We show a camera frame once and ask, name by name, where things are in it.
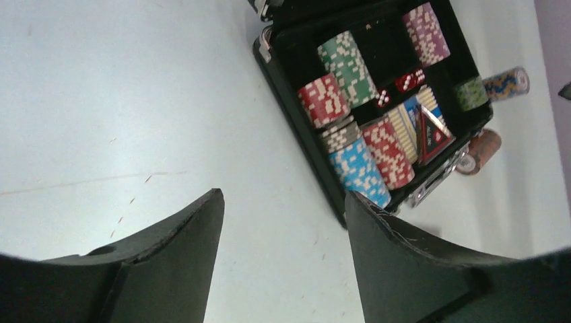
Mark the blue brown chip stack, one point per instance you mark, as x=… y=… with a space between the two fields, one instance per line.
x=507 y=84

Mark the white grey chip stack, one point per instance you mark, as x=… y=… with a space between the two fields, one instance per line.
x=341 y=134

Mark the blue poker chip stack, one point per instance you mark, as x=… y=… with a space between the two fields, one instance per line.
x=357 y=171

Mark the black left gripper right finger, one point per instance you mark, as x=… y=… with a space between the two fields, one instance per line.
x=406 y=274

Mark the black all in triangle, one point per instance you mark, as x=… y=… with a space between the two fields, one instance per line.
x=433 y=137

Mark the blue card deck in case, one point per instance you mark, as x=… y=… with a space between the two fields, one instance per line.
x=402 y=118

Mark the red poker chip stack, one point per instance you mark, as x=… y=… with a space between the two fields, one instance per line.
x=388 y=153

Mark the orange black chip stack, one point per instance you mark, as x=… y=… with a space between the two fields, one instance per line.
x=480 y=150

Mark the small red white stack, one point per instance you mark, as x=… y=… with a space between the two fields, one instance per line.
x=323 y=101

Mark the green poker chip stack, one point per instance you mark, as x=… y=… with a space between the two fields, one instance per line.
x=341 y=56

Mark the black aluminium poker case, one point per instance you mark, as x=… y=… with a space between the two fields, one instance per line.
x=286 y=51

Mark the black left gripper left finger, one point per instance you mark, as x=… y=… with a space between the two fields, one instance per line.
x=162 y=273

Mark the red dice in case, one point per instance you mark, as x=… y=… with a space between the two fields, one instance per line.
x=389 y=91

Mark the small green chip stack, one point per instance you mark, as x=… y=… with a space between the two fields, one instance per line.
x=471 y=94

